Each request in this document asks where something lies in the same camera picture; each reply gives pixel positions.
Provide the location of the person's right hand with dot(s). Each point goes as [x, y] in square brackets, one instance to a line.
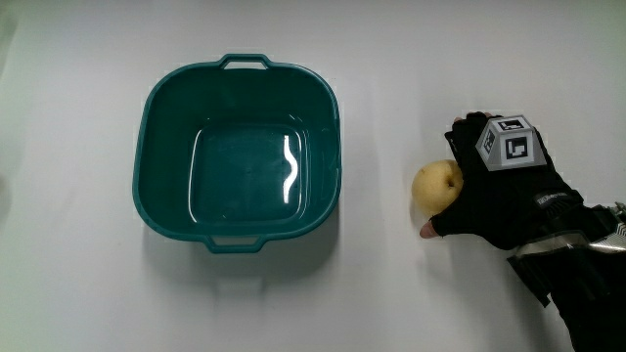
[508, 205]

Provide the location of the yellow apple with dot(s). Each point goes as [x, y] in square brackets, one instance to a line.
[434, 187]

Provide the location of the person's right forearm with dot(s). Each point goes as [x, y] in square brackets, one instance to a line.
[587, 278]

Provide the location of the white desk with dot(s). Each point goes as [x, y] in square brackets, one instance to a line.
[73, 293]

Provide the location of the green plastic basin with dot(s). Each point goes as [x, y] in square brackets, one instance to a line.
[244, 171]

